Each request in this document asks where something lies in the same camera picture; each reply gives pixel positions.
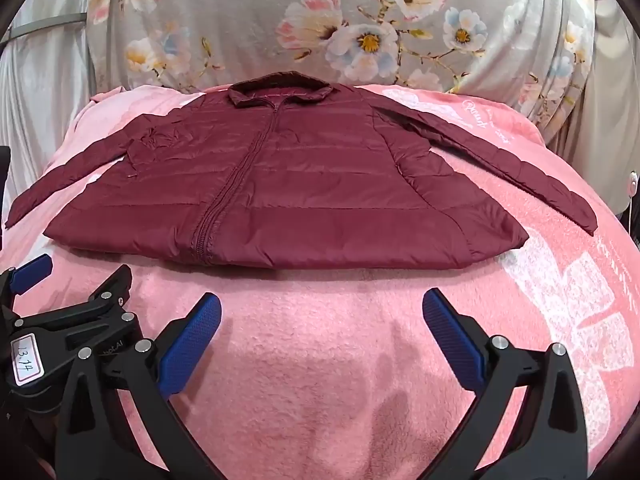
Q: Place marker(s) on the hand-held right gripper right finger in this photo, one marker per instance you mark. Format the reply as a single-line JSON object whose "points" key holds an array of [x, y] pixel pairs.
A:
{"points": [[452, 340]]}

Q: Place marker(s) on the grey metal rod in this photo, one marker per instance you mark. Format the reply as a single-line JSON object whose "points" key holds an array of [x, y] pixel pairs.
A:
{"points": [[50, 24]]}

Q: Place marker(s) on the grey floral quilt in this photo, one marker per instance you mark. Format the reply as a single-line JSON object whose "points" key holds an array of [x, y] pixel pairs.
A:
{"points": [[250, 25]]}

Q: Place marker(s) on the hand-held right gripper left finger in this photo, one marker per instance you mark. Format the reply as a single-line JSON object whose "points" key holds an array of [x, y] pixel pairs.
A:
{"points": [[195, 342]]}

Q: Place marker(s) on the plain grey cloth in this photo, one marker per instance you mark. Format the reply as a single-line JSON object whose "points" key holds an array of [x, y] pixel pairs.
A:
{"points": [[617, 85]]}

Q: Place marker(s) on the white satin curtain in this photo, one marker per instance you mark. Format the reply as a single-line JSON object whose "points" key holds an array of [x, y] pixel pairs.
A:
{"points": [[45, 110]]}

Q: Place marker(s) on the pink fleece blanket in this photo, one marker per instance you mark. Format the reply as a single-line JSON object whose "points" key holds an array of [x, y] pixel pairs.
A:
{"points": [[310, 360]]}

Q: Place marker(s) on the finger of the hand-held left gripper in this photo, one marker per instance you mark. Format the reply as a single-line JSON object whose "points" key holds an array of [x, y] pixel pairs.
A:
{"points": [[107, 287], [31, 269]]}

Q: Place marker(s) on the maroon puffer jacket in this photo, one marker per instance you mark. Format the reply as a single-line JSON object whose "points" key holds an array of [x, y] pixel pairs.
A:
{"points": [[325, 175]]}

